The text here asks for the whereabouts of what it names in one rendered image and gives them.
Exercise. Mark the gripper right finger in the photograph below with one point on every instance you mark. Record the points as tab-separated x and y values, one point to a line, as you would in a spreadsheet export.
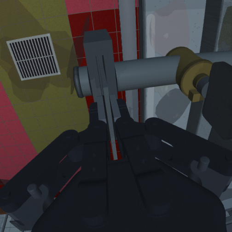
190	145

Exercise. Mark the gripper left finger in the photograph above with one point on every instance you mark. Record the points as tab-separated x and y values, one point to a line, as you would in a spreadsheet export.
45	163

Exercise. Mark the brass draw-off cock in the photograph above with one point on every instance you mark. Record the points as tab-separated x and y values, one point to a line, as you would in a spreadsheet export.
190	72

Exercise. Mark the grey spout pipe with socket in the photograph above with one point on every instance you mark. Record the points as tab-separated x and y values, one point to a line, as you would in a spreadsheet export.
145	76

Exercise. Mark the white floor drain grate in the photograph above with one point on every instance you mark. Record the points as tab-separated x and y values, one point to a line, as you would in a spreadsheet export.
33	57

